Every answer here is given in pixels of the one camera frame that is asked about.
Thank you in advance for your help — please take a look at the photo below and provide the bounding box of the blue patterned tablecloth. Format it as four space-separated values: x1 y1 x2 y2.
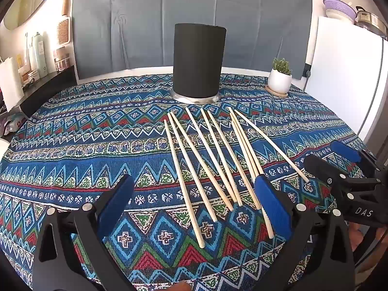
0 73 369 291

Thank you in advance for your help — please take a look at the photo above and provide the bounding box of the succulent in white pot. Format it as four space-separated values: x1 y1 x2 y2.
267 57 293 95

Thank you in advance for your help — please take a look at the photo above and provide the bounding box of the oval wall mirror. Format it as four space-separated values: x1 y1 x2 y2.
3 0 65 31

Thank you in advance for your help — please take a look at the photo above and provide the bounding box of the pale green bottle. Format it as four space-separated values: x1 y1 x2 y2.
32 32 49 78

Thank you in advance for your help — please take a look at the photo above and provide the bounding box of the black cylindrical utensil holder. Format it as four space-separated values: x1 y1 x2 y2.
170 23 227 104

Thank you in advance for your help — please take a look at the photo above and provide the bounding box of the floral pouch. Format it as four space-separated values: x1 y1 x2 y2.
0 112 28 140

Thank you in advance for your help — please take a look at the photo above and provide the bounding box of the white refrigerator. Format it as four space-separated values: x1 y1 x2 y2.
305 15 388 158

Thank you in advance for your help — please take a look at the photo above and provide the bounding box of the steel pot with lid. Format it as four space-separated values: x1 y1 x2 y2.
355 6 388 38

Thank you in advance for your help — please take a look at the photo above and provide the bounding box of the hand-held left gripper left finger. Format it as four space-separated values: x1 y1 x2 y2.
32 174 135 291

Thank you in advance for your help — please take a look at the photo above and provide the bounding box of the group of wooden chopsticks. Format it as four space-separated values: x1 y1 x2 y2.
164 107 310 247

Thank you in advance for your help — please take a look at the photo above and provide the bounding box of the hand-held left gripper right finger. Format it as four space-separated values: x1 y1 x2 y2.
254 174 355 291

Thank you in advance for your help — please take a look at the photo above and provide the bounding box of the round wooden coaster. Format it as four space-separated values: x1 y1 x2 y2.
264 85 289 98

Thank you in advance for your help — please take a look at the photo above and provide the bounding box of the grey cloth backdrop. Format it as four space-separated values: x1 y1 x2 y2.
70 0 313 81

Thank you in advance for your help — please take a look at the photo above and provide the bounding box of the white paper bag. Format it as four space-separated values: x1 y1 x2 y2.
0 57 24 111

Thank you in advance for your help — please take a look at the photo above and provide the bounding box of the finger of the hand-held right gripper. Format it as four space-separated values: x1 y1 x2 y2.
330 141 380 174
304 154 353 193

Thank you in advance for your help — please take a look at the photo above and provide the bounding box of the wooden paddle hairbrush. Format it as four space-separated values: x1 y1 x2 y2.
57 16 72 46

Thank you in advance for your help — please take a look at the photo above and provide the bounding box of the black side shelf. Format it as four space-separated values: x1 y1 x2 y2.
18 65 76 119

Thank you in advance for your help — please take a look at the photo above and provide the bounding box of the pink cosmetic jar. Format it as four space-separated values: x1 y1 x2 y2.
54 47 71 72

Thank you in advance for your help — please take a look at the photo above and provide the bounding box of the person's right hand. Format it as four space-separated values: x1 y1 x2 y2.
348 223 369 251

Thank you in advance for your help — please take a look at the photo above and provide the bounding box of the white bowl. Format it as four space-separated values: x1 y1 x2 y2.
326 10 355 25

